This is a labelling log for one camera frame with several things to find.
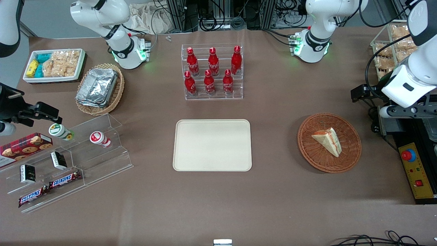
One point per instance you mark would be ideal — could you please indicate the green-label yogurt bottle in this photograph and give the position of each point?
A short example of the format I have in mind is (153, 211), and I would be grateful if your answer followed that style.
(59, 131)

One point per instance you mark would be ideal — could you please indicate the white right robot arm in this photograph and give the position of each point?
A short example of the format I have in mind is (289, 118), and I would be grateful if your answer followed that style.
(119, 44)

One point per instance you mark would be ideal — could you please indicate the white rectangular snack tray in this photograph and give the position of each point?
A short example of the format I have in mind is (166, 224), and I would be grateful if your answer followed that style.
(51, 79)

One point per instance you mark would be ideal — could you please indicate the bagged cracker snack pack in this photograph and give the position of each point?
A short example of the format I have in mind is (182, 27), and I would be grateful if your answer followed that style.
(404, 44)
(399, 31)
(384, 73)
(384, 62)
(383, 50)

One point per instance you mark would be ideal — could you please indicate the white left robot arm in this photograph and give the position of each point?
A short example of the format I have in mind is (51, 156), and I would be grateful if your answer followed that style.
(317, 37)

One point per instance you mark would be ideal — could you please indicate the clear acrylic stepped shelf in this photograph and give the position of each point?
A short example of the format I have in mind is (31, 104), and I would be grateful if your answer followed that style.
(102, 160)

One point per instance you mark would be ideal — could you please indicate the light oval wicker basket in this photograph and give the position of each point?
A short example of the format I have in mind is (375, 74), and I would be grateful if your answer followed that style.
(117, 92)

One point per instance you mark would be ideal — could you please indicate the red tartan cookie box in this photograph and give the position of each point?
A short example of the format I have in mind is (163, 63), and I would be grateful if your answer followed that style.
(24, 147)

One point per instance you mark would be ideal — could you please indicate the beige crumpled cloth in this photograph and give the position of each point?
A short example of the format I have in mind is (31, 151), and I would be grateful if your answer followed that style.
(146, 18)

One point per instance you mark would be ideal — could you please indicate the Snickers chocolate bar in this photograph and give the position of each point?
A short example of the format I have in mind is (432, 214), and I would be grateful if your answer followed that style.
(32, 196)
(65, 179)

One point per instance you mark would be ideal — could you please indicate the brown round wicker basket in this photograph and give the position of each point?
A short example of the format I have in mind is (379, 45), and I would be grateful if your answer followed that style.
(314, 153)

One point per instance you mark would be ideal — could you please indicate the rice cracker packs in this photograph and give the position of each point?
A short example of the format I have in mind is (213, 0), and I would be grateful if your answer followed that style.
(61, 63)

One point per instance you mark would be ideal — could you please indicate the yellow emergency stop box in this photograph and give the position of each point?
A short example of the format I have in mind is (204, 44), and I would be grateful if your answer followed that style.
(416, 171)

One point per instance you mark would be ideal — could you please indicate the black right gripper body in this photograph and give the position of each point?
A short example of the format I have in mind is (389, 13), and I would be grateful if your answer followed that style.
(9, 106)

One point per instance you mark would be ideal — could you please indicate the small black white carton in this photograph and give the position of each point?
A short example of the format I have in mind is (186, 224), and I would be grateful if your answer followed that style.
(28, 173)
(58, 160)

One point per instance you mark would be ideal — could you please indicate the clear acrylic bottle rack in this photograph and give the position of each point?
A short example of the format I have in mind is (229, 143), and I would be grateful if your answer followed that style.
(211, 97)

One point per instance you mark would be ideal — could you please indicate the black appliance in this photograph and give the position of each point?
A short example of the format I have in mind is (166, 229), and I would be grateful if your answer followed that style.
(406, 133)

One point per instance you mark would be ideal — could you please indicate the teal snack packet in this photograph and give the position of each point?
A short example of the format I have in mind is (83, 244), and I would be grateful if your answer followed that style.
(39, 71)
(43, 57)

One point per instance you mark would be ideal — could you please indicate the beige plastic tray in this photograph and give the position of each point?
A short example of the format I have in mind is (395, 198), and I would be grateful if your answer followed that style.
(211, 145)

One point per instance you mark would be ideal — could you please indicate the triangular sandwich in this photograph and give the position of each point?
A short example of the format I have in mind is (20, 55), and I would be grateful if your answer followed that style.
(329, 140)

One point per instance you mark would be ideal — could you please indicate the stack of foil trays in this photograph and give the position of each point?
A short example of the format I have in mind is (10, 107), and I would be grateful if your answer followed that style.
(97, 87)

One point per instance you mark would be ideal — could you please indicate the yellow snack packet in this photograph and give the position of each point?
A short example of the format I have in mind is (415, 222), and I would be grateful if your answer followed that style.
(32, 68)

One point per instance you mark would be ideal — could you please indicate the aluminium frame post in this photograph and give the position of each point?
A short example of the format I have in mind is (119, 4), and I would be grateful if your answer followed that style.
(268, 13)
(179, 15)

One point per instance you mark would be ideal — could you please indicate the red cola bottle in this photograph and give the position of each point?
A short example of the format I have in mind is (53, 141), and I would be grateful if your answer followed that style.
(236, 61)
(193, 63)
(190, 85)
(213, 63)
(228, 84)
(209, 84)

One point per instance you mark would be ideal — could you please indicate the red-label yogurt bottle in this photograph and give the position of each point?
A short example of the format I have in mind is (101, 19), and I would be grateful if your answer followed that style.
(99, 138)

